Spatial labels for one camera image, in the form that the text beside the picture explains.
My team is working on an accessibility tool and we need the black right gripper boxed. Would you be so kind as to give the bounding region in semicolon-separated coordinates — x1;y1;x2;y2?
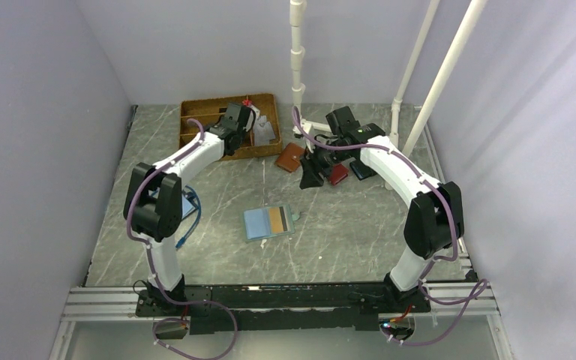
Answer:
299;138;352;189

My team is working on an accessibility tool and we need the orange credit card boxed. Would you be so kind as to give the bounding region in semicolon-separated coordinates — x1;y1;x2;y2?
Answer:
268;206;289;234

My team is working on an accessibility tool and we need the green card holder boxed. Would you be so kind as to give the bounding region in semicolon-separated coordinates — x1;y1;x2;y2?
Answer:
243;204;301;242

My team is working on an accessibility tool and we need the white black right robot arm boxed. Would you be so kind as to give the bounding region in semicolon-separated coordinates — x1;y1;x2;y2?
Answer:
292;106;464;311

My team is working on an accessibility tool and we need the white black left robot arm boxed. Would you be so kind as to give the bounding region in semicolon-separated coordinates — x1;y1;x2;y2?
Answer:
123;103;259;315

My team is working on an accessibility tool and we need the red leather card holder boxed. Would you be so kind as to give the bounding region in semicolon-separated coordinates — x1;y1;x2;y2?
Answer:
328;163;349;186

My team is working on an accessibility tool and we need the brown leather card holder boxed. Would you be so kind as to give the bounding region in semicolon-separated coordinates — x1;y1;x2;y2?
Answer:
274;142;305;173

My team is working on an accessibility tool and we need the dark blue card holder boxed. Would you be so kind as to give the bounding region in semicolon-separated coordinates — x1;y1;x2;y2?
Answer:
349;160;376;181

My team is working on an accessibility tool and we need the light blue card holder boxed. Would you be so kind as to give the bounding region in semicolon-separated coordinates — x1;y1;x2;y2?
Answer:
144;187;197;221

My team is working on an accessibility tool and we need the woven wicker tray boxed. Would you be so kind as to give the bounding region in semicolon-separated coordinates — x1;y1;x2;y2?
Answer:
178;93;284;161

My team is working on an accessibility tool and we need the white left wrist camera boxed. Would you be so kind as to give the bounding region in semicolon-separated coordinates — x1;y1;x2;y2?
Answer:
242;98;260;113

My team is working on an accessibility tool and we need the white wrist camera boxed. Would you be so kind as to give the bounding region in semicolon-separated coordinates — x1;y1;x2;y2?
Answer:
242;98;260;113
292;121;314;139

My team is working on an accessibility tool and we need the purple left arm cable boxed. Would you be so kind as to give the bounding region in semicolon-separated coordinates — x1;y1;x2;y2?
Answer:
125;118;239;360

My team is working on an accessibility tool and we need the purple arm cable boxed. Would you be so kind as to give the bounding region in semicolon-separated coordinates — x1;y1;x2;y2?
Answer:
291;105;491;347
125;118;239;360

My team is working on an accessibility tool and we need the white pvc pipe frame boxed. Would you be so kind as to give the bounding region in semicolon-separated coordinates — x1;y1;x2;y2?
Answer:
289;0;489;158

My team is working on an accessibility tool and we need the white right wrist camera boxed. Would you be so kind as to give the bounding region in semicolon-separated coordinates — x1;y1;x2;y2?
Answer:
292;121;314;139

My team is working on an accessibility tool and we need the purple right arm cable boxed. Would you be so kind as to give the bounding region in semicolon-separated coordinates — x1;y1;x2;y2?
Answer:
291;105;491;347

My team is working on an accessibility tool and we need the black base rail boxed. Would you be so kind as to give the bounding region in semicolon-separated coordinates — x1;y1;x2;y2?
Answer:
135;281;431;335

